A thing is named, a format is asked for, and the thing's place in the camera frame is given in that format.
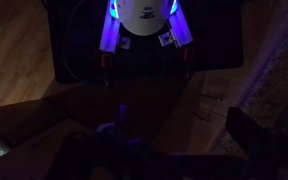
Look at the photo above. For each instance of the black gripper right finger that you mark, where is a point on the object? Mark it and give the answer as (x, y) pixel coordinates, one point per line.
(264, 146)

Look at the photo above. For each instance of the wooden kitchen cabinet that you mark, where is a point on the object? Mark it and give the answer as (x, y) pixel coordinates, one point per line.
(184, 110)

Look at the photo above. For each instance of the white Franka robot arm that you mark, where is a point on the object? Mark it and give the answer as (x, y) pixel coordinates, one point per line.
(144, 16)

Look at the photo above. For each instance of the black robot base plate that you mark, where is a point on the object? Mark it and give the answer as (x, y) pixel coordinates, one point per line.
(210, 40)

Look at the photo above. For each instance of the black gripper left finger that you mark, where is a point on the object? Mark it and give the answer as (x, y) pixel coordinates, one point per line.
(80, 156)

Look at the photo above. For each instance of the aluminium profile rail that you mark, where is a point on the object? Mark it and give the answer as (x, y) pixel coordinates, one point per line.
(110, 33)
(181, 28)

